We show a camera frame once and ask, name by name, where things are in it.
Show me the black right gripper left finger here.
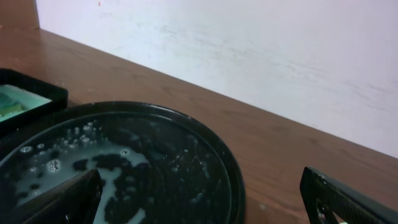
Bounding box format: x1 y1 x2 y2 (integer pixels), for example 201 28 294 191
1 169 103 224

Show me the green rectangular soap tray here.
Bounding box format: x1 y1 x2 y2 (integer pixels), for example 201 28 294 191
1 68 68 137

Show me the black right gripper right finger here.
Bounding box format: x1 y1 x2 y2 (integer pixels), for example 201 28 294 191
300 167 397 224

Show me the round black tray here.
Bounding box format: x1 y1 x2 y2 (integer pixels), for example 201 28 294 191
1 101 245 224

